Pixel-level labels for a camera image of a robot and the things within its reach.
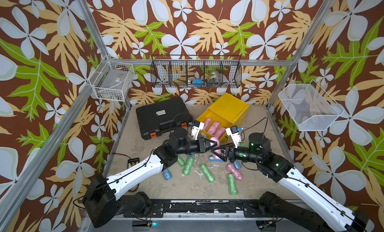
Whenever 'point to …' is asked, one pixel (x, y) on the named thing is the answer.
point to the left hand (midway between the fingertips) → (217, 143)
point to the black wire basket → (195, 71)
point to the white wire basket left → (112, 80)
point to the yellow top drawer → (214, 117)
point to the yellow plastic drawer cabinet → (227, 110)
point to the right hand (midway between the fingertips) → (214, 149)
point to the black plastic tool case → (163, 117)
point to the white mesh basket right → (311, 107)
